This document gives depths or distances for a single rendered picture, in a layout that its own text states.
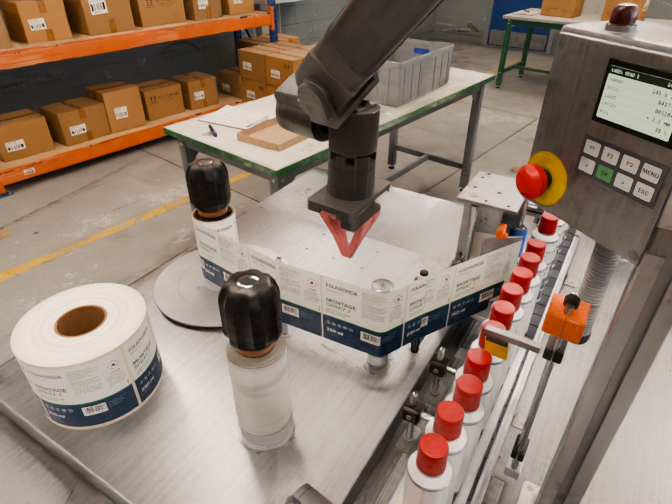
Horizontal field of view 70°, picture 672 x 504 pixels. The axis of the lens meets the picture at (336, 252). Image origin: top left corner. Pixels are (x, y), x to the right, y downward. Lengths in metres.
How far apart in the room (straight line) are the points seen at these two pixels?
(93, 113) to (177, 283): 3.25
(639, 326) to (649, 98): 0.22
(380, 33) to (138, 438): 0.70
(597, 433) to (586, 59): 0.41
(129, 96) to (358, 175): 3.91
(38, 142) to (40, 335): 3.38
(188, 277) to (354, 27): 0.82
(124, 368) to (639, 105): 0.75
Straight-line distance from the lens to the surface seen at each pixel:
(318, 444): 0.81
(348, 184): 0.56
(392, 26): 0.41
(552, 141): 0.57
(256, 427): 0.77
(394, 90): 2.55
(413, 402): 0.80
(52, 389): 0.87
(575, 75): 0.54
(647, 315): 0.57
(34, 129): 4.18
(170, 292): 1.12
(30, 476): 0.97
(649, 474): 0.98
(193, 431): 0.86
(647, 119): 0.49
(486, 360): 0.67
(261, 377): 0.69
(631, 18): 0.54
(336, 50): 0.45
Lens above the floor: 1.55
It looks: 34 degrees down
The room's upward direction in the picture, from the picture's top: straight up
